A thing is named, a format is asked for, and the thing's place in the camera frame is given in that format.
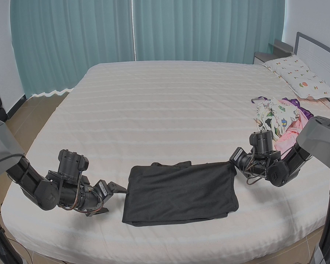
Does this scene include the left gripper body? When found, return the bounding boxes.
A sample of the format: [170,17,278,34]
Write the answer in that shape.
[76,179,115,211]

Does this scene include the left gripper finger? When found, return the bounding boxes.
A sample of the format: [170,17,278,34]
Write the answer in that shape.
[107,182,129,195]
[85,207,110,218]

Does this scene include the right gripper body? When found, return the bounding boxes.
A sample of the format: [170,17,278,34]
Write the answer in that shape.
[229,147,258,175]

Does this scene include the black trousers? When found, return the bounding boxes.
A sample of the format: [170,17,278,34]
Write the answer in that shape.
[122,161,239,227]

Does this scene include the bed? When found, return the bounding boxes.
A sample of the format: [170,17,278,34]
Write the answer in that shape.
[1,32,330,261]

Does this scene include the pink garment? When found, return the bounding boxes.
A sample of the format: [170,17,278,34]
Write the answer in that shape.
[274,99,306,159]

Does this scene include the white printed garment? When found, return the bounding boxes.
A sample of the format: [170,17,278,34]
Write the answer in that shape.
[252,96,300,141]

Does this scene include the purple garment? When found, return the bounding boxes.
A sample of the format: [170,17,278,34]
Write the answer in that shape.
[250,96,316,121]

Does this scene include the white printed pillow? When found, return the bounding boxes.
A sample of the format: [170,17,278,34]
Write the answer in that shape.
[264,54,330,100]

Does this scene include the grey white bedside table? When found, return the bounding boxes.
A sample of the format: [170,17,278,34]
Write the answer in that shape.
[254,39,293,65]

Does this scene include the white curtain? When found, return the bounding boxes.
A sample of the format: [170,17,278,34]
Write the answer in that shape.
[30,88,73,98]

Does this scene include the blue-green curtain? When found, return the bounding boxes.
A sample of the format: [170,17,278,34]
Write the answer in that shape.
[10,0,136,98]
[133,0,286,65]

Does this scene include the black cable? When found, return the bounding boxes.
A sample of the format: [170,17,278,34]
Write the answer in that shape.
[246,175,264,186]

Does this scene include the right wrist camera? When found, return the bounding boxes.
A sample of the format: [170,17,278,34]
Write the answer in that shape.
[249,132,260,148]

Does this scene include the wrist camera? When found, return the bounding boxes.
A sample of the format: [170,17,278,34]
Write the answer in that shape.
[77,155,90,173]
[249,132,260,148]

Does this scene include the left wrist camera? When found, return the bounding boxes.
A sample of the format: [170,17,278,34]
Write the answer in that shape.
[77,155,90,173]

